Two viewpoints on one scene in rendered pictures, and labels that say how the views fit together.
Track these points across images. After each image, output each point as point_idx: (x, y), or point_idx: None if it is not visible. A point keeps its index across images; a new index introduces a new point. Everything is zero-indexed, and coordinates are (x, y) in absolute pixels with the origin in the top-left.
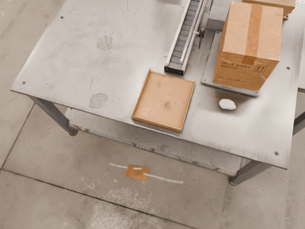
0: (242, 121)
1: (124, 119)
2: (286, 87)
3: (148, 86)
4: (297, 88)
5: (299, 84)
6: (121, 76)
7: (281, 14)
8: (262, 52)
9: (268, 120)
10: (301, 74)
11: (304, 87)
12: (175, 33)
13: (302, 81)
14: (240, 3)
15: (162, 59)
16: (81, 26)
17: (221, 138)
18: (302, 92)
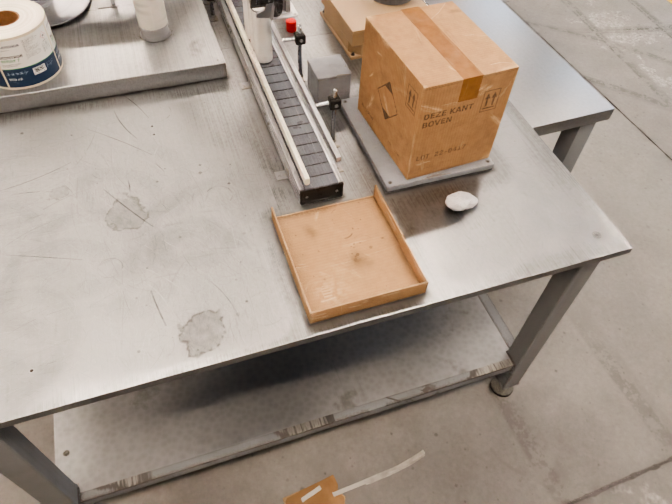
0: (505, 216)
1: (295, 335)
2: (518, 135)
3: (291, 246)
4: (533, 129)
5: (530, 123)
6: (218, 256)
7: (458, 8)
8: (483, 65)
9: (539, 194)
10: (520, 108)
11: (541, 124)
12: (275, 129)
13: (530, 116)
14: (384, 15)
15: (280, 187)
16: (37, 206)
17: (500, 261)
18: (540, 134)
